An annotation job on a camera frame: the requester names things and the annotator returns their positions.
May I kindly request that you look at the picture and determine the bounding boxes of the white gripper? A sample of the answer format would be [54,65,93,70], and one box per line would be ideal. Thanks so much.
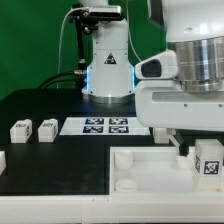
[135,80,224,157]

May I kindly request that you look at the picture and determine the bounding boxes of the white square tabletop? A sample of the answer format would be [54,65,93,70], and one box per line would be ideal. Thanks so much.
[110,147,224,193]

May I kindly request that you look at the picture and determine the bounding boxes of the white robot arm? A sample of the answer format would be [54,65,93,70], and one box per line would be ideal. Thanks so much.
[80,0,224,131]

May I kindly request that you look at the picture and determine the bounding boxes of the white front fence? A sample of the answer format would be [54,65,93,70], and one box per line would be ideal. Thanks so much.
[0,192,224,224]

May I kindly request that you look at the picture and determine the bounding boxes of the white marker sheet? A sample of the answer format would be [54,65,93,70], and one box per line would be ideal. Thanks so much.
[60,117,150,136]

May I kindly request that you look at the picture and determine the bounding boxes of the white left fence block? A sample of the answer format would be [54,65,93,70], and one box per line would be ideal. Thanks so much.
[0,151,7,176]

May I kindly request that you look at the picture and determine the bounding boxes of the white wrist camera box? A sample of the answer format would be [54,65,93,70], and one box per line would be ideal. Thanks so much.
[135,50,178,80]

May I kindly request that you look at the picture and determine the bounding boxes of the black cables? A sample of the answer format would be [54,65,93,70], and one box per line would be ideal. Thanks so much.
[37,70,88,90]

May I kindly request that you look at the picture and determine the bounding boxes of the black camera stand pole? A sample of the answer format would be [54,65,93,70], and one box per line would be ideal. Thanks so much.
[74,16,88,89]

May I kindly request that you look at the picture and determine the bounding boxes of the black camera on stand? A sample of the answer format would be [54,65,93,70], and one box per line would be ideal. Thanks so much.
[71,6,122,21]

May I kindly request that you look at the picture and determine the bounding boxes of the white cable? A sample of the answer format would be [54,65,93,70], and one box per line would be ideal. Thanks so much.
[56,7,88,88]

